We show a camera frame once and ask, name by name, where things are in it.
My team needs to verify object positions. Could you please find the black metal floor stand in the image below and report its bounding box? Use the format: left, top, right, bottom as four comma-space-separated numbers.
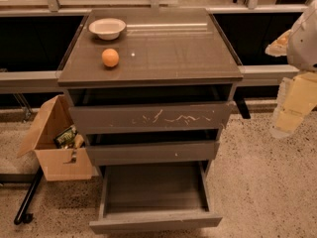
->
0, 168, 44, 225

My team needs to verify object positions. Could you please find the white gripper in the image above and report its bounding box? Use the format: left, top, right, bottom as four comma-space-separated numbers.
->
264, 30, 317, 139

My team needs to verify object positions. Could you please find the grey drawer cabinet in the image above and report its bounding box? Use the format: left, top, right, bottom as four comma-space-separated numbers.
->
56, 7, 245, 174

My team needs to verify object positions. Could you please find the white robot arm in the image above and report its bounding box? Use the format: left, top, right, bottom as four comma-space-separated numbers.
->
265, 1, 317, 139

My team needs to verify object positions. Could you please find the green snack bag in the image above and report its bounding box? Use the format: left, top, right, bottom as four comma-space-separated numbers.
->
53, 125, 77, 149

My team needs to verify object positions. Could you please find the grey horizontal rail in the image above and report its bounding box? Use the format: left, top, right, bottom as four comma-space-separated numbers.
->
0, 64, 298, 94

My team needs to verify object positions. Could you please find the orange fruit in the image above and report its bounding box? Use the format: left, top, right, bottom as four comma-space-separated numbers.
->
102, 49, 119, 67

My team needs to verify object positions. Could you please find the white bowl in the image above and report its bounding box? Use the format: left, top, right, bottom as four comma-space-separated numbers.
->
88, 18, 126, 41

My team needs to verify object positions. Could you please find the scratched grey top drawer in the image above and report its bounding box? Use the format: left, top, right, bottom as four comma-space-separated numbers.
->
69, 85, 232, 134

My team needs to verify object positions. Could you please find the open cardboard box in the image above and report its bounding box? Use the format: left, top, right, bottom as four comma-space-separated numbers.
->
17, 95, 94, 181

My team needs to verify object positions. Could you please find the grey bottom drawer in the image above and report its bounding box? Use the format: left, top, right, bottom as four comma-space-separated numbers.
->
89, 162, 222, 234

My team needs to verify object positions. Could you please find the grey middle drawer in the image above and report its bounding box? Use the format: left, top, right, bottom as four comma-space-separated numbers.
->
87, 129, 219, 166

